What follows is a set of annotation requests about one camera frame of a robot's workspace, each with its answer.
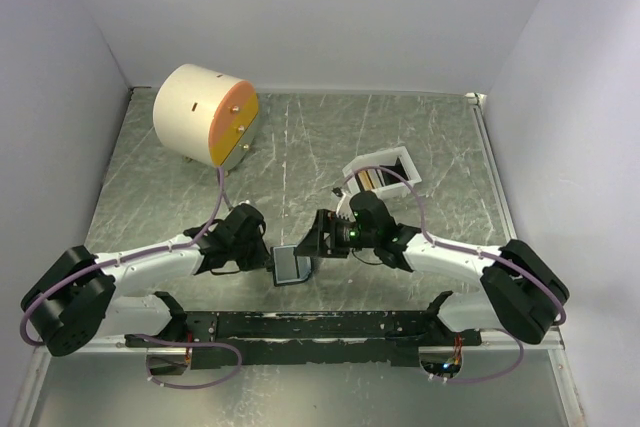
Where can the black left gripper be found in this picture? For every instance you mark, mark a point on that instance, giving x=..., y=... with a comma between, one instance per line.
x=261, y=258

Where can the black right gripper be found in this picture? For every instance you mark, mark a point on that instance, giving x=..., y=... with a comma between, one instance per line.
x=315, y=244

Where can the black card holder wallet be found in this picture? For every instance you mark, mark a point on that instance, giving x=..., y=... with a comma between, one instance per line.
x=289, y=269

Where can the white card tray box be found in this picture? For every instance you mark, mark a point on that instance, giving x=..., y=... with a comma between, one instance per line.
x=397, y=161

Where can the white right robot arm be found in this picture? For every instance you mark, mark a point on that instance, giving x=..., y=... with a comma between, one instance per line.
x=515, y=290

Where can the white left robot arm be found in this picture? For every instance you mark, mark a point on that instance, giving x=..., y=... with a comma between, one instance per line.
x=84, y=296

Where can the remaining cards in tray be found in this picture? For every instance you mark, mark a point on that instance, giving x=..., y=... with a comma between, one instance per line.
x=373, y=179

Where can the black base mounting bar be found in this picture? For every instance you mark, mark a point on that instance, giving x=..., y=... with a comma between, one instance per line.
x=323, y=337

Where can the round cream mini drawer cabinet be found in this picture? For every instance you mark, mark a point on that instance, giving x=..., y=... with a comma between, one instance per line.
x=207, y=116

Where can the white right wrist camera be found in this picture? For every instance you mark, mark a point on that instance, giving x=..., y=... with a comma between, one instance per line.
x=343, y=208

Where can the white corner bracket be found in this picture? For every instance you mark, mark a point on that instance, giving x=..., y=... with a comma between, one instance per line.
x=475, y=98

